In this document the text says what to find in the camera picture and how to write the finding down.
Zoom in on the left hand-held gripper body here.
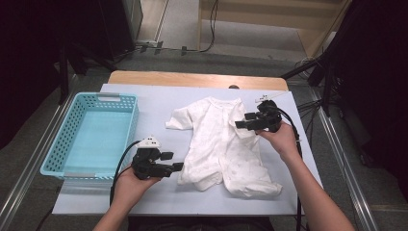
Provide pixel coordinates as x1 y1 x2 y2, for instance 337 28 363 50
131 135 176 181

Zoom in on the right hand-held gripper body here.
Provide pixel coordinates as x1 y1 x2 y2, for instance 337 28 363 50
253 90 287 133

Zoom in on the white baby romper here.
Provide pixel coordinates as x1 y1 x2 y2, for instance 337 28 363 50
165 95 284 199

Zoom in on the light blue plastic basket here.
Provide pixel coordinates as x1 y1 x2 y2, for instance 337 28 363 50
39 91 140 181

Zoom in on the person's left hand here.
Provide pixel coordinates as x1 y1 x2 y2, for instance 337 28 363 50
110 167 162 211

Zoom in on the person's right hand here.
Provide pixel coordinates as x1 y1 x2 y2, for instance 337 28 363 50
256 121 301 163

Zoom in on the white table cover board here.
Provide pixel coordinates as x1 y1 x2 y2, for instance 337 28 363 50
52 84 324 216

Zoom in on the person's dark clothing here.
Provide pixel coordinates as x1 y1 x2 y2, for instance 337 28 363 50
128 216 273 231

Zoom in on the black tripod stand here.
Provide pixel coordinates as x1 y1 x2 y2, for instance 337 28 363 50
280 54 341 118

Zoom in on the light wooden step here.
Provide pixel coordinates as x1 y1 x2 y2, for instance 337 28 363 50
198 0 352 59

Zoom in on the floor power strip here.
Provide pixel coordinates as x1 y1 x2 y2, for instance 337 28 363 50
134 38 165 54

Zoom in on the black curtain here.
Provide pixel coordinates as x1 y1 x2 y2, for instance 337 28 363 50
0 0 107 150
330 0 408 200

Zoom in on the black cabinet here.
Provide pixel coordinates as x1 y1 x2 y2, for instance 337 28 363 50
99 0 143 61

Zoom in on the left hand-held gripper black cable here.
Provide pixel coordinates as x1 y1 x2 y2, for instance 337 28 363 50
109 140 142 206

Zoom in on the hand-held gripper black cable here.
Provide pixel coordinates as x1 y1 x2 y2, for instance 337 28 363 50
109 140 142 206
273 107 304 231

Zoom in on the right hand-held gripper black cable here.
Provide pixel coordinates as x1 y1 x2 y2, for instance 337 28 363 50
273 107 304 231

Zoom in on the black cable bundle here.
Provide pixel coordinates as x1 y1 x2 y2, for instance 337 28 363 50
296 99 323 142

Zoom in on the aluminium floor rail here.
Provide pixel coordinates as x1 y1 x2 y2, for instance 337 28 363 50
0 75 80 230
309 88 381 231

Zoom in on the black floor cable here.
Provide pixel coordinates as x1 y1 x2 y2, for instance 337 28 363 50
184 0 219 54

